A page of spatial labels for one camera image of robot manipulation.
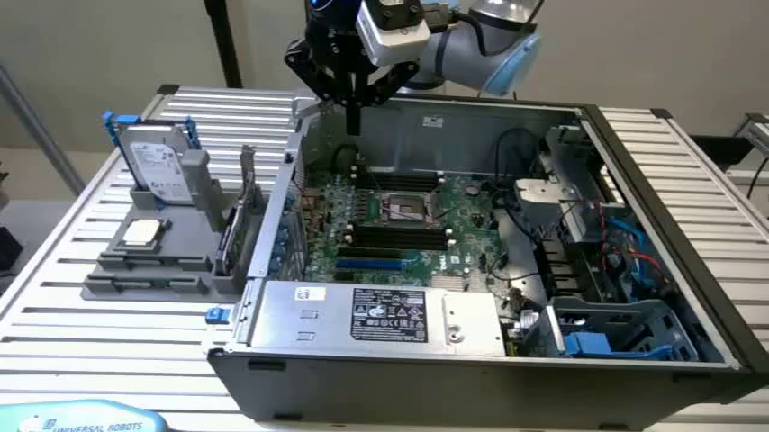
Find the grey disk bay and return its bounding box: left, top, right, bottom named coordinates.
left=535, top=295, right=704, bottom=362

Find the black looped cable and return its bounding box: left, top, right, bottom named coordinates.
left=493, top=127, right=543, bottom=182

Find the blue wire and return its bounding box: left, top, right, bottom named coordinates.
left=602, top=214, right=669, bottom=292

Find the teal Universal Robots pendant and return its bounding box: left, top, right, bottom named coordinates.
left=0, top=398, right=168, bottom=432

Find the black camera cable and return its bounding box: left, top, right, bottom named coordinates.
left=423, top=2, right=486, bottom=35

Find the metal drive cage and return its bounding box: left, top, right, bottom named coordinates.
left=535, top=124, right=630, bottom=247

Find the grey slanted metal bar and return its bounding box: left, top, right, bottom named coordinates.
left=0, top=62, right=87, bottom=195

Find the green motherboard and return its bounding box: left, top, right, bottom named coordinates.
left=296, top=168, right=511, bottom=289

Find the black object at floor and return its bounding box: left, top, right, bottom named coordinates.
left=0, top=226, right=24, bottom=272

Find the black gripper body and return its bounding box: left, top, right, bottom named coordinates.
left=302, top=0, right=387, bottom=108

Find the graphics card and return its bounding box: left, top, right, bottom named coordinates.
left=212, top=143, right=267, bottom=276

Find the red wire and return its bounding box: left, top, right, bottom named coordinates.
left=623, top=250, right=673, bottom=285

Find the black RAM slot bank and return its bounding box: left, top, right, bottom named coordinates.
left=352, top=169, right=443, bottom=194
left=347, top=221, right=453, bottom=252

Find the blue expansion slot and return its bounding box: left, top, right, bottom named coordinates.
left=334, top=258, right=405, bottom=272

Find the black background box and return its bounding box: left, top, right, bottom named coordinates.
left=689, top=133, right=757, bottom=173

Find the hard disk drive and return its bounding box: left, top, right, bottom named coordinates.
left=101, top=111, right=200, bottom=212

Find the grey parts rack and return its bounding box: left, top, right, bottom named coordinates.
left=80, top=148, right=267, bottom=303

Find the aluminium background frame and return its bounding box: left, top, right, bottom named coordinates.
left=728, top=111, right=769, bottom=152

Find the silver CPU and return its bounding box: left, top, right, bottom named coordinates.
left=115, top=219, right=175, bottom=249

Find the blue disk bay latch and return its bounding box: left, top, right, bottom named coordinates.
left=562, top=330, right=613, bottom=357

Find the small silver heatsink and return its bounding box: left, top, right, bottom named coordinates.
left=427, top=274, right=471, bottom=290

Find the black open PC case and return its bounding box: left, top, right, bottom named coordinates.
left=207, top=96, right=769, bottom=425

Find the silver hard disk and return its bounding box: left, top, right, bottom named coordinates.
left=118, top=126, right=198, bottom=206

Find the silver power supply unit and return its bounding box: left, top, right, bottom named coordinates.
left=244, top=280, right=507, bottom=357

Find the CPU socket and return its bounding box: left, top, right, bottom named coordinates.
left=378, top=192, right=433, bottom=225

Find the black background pole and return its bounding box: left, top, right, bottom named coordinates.
left=202, top=0, right=246, bottom=89

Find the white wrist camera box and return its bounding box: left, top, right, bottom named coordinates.
left=354, top=0, right=433, bottom=68

